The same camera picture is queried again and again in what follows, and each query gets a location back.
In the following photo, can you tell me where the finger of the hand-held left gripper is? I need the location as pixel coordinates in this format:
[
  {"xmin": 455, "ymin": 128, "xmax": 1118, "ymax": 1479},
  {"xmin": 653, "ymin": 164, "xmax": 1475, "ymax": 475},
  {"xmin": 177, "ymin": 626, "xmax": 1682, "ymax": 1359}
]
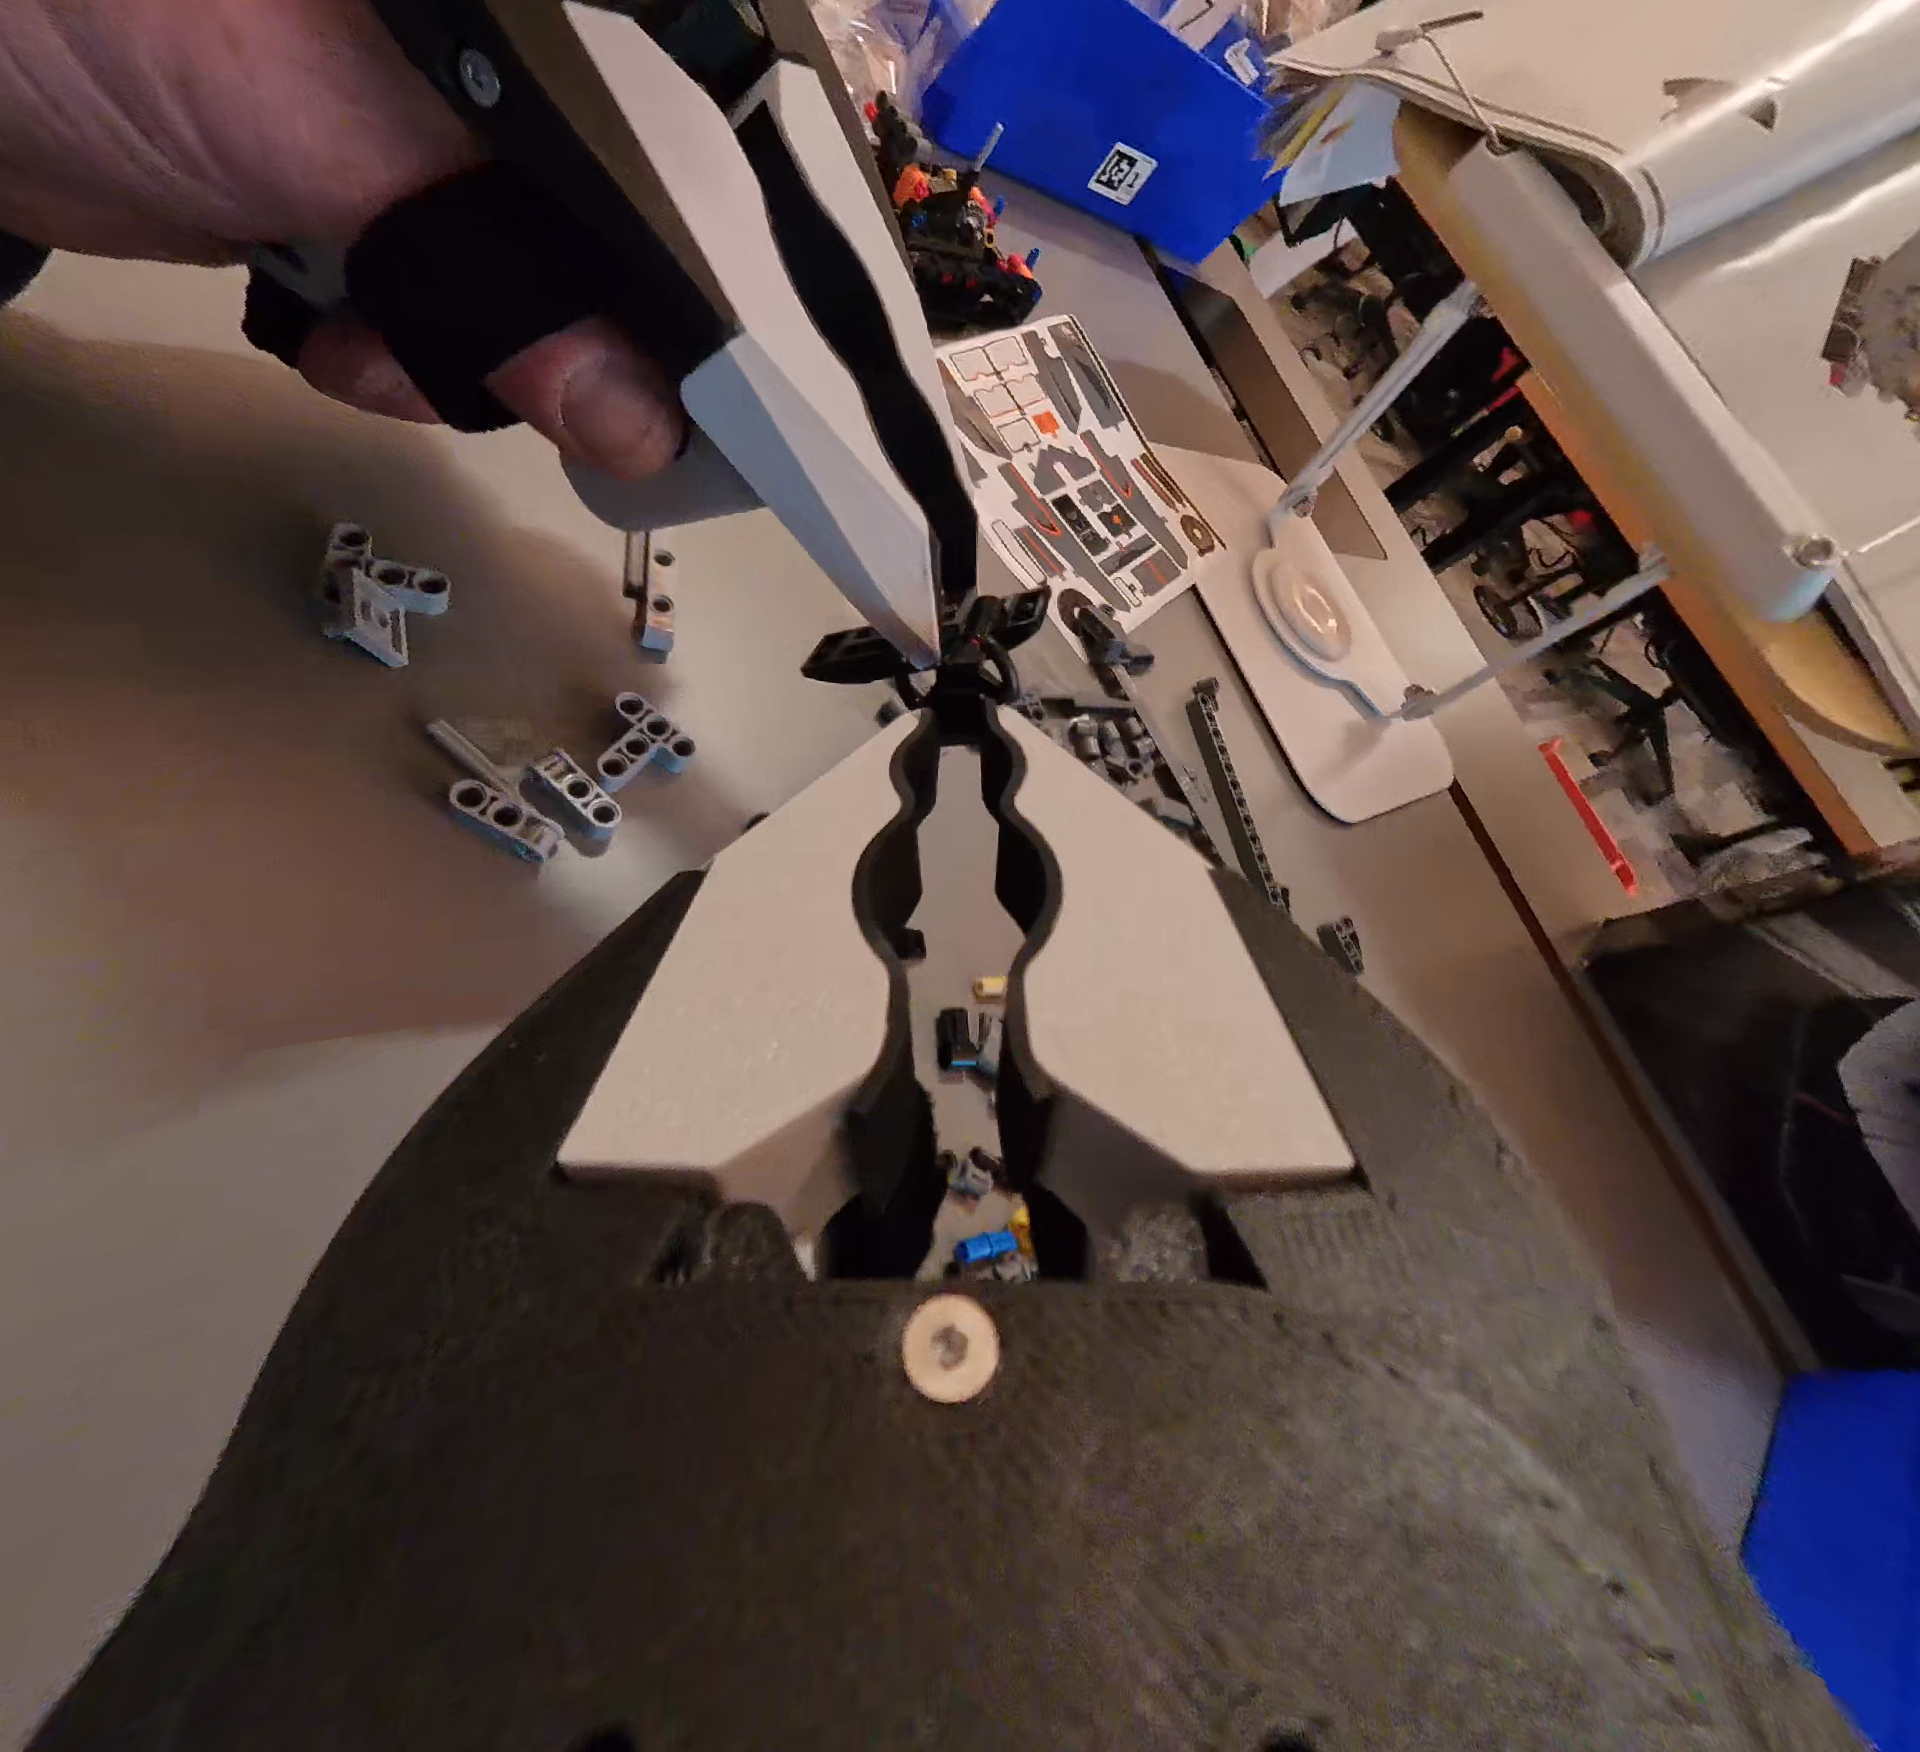
[
  {"xmin": 560, "ymin": 0, "xmax": 946, "ymax": 671},
  {"xmin": 732, "ymin": 55, "xmax": 984, "ymax": 609}
]

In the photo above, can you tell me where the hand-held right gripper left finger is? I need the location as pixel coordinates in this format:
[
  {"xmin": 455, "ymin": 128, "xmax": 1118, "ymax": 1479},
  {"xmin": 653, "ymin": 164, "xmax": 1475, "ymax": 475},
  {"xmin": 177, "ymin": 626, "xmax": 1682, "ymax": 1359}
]
[{"xmin": 553, "ymin": 708, "xmax": 941, "ymax": 1279}]

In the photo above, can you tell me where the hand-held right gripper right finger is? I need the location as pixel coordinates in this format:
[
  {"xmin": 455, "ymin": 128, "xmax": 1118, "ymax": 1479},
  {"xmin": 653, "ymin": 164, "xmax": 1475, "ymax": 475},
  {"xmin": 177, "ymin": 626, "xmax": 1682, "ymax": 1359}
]
[{"xmin": 982, "ymin": 704, "xmax": 1362, "ymax": 1279}]

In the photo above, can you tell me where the partly built lego car model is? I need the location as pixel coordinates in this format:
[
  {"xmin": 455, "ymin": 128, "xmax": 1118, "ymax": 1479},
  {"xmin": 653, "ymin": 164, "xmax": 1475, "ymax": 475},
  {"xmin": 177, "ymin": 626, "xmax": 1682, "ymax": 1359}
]
[{"xmin": 867, "ymin": 92, "xmax": 1046, "ymax": 338}]

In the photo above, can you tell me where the pile of coloured lego pins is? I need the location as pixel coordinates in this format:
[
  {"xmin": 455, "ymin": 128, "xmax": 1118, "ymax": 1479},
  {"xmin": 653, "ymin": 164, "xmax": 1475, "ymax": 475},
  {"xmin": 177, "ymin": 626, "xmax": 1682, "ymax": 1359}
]
[{"xmin": 929, "ymin": 972, "xmax": 1042, "ymax": 1286}]

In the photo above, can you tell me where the lego sticker sheet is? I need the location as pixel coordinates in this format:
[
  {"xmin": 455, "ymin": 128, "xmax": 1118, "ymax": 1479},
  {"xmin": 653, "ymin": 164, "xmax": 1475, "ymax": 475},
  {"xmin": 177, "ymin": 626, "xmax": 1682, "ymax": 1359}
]
[{"xmin": 929, "ymin": 310, "xmax": 1226, "ymax": 637}]

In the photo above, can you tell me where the black curved lego panel assembly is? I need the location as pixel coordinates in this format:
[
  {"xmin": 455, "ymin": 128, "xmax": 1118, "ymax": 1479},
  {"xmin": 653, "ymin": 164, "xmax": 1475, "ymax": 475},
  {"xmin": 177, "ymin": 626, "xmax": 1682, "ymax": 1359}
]
[{"xmin": 801, "ymin": 586, "xmax": 1055, "ymax": 719}]

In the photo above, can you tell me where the long dark grey lego beam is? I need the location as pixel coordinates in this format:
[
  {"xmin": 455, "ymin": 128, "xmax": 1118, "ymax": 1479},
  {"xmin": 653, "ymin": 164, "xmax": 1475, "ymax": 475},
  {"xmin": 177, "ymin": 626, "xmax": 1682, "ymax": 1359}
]
[{"xmin": 1182, "ymin": 678, "xmax": 1293, "ymax": 916}]

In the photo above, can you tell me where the cluster of white lego beams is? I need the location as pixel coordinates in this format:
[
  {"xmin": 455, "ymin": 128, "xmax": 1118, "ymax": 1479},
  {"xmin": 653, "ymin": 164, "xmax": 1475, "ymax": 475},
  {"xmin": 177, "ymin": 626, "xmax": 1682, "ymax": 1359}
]
[{"xmin": 425, "ymin": 687, "xmax": 701, "ymax": 870}]

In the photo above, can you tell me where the white straight lego beam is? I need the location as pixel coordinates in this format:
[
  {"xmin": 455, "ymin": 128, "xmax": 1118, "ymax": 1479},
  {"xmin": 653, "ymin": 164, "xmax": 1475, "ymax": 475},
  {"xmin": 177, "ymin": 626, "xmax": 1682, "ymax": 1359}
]
[{"xmin": 619, "ymin": 527, "xmax": 681, "ymax": 659}]

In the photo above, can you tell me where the grey lego hinge assembly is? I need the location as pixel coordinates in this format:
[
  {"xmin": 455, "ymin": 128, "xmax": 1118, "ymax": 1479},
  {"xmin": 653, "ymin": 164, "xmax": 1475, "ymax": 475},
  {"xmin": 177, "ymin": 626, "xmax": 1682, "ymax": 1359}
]
[{"xmin": 1055, "ymin": 587, "xmax": 1158, "ymax": 676}]

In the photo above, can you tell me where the person's left hand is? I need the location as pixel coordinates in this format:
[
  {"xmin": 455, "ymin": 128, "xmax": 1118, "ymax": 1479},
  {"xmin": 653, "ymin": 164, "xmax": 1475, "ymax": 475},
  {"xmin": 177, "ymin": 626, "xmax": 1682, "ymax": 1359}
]
[{"xmin": 0, "ymin": 0, "xmax": 695, "ymax": 485}]

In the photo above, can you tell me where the blue bin with tag label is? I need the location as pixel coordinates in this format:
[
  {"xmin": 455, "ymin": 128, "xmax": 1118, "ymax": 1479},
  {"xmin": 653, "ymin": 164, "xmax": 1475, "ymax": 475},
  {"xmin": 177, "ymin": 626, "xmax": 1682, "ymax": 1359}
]
[{"xmin": 915, "ymin": 0, "xmax": 1288, "ymax": 269}]

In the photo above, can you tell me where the pile of dark grey connectors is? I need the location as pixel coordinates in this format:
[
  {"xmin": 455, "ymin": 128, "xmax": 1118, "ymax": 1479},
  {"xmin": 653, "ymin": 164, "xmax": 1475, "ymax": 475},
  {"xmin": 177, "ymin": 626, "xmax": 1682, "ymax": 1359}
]
[{"xmin": 1032, "ymin": 691, "xmax": 1218, "ymax": 856}]

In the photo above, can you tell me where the red plastic object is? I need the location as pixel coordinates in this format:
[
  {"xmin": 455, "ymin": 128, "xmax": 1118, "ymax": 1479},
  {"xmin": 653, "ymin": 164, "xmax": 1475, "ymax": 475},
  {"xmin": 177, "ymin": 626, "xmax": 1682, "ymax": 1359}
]
[{"xmin": 1535, "ymin": 738, "xmax": 1641, "ymax": 900}]

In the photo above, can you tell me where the light grey plate with beams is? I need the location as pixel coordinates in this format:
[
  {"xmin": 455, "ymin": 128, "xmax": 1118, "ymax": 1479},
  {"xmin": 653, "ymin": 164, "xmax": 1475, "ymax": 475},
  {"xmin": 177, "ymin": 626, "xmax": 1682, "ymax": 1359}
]
[{"xmin": 315, "ymin": 519, "xmax": 453, "ymax": 671}]

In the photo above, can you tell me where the blue plastic bin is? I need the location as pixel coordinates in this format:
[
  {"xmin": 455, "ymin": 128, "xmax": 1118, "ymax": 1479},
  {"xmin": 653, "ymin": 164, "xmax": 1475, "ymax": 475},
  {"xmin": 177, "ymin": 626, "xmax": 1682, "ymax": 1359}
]
[{"xmin": 1740, "ymin": 1367, "xmax": 1920, "ymax": 1752}]

